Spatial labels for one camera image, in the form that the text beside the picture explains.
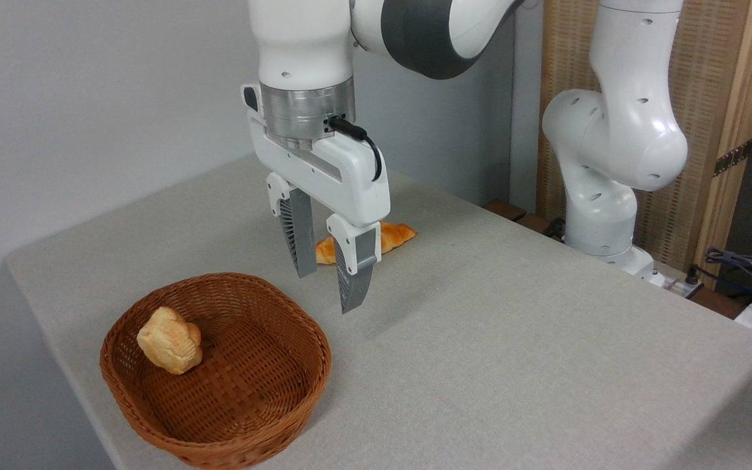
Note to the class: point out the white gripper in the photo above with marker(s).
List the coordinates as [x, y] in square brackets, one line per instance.
[350, 176]

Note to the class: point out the long braided bread loaf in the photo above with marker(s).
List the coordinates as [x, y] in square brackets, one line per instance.
[397, 236]

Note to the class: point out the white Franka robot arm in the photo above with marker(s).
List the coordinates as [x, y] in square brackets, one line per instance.
[617, 130]

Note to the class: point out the black plug at robot base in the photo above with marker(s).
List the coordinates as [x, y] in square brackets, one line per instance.
[693, 277]

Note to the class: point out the brown wicker basket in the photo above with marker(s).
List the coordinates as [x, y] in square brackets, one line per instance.
[245, 385]

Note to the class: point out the small pale bread roll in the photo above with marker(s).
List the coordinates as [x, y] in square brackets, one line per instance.
[170, 341]

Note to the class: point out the brown wooden foot block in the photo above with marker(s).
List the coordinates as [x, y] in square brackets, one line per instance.
[505, 209]

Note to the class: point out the metal screen hinge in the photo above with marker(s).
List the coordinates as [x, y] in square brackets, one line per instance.
[733, 158]

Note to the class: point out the wooden folding screen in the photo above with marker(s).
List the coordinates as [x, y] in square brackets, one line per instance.
[715, 72]

